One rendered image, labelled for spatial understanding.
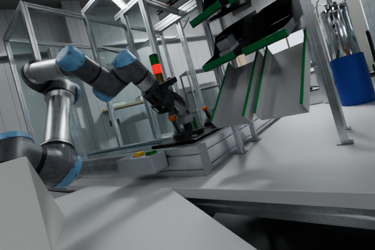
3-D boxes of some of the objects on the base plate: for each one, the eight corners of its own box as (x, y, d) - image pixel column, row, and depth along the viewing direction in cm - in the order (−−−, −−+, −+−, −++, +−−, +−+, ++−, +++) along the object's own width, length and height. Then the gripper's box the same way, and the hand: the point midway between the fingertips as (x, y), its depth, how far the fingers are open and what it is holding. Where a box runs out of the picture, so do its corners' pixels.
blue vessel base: (379, 101, 103) (364, 50, 104) (341, 107, 113) (328, 61, 113) (375, 97, 116) (361, 52, 116) (341, 104, 125) (329, 62, 126)
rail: (206, 176, 63) (196, 142, 63) (81, 178, 118) (76, 160, 118) (215, 169, 68) (206, 138, 68) (90, 174, 122) (86, 157, 122)
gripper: (135, 99, 78) (171, 129, 89) (155, 90, 70) (192, 124, 82) (143, 83, 83) (176, 114, 94) (163, 73, 75) (196, 107, 87)
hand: (183, 111), depth 89 cm, fingers closed on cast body, 4 cm apart
